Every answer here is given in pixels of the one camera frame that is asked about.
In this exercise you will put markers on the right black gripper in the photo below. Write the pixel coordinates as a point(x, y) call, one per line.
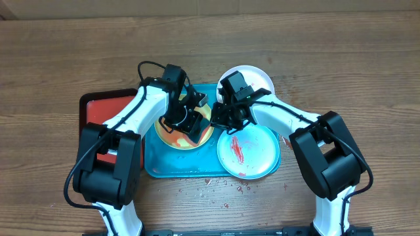
point(220, 122)

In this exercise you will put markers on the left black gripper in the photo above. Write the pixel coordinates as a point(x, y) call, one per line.
point(191, 128)

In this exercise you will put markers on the yellow-green plate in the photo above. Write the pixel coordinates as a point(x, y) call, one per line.
point(179, 140)

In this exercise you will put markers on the light blue plate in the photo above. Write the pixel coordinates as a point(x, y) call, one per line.
point(251, 153)

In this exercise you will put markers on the white plate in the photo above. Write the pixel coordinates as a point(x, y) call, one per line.
point(253, 76)

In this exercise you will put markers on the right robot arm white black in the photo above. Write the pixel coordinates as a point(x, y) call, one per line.
point(328, 157)

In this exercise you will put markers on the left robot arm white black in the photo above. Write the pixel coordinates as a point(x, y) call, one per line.
point(107, 167)

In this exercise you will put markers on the teal plastic tray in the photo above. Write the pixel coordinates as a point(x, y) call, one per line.
point(163, 161)

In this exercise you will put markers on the red tray with black rim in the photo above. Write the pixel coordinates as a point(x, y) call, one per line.
point(98, 107)

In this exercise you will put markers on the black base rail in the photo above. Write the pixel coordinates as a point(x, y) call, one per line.
point(286, 231)

